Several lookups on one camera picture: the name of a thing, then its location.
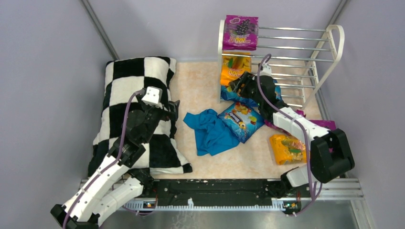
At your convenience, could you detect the purple candy bag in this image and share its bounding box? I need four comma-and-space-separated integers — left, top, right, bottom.
310, 120, 337, 130
264, 110, 306, 133
223, 15, 259, 51

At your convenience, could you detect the blue candy bag far left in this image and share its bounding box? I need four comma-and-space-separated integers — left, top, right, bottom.
220, 85, 257, 107

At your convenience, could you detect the orange candy bag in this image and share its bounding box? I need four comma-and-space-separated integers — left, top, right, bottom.
220, 52, 251, 86
269, 135, 307, 165

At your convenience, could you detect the blue cloth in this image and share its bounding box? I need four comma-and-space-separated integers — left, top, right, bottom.
183, 109, 240, 156

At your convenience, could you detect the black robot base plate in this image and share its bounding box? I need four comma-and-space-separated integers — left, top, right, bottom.
140, 179, 291, 207

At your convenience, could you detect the white metal wire shelf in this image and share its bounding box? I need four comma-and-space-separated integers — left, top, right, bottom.
218, 20, 345, 111

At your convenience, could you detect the aluminium frame rail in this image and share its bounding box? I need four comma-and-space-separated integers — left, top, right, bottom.
68, 178, 364, 229

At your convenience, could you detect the black white checkered pillow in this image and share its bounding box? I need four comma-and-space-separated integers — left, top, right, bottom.
88, 56, 192, 176

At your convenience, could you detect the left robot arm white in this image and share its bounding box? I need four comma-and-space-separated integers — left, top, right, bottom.
51, 100, 180, 229

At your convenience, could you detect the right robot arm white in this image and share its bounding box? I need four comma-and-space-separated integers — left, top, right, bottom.
230, 72, 355, 198

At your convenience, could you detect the blue candy bag on floor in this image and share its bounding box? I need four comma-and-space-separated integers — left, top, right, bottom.
218, 102, 265, 143

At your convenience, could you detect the blue candy bag on shelf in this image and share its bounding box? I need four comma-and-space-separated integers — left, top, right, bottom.
273, 79, 283, 101

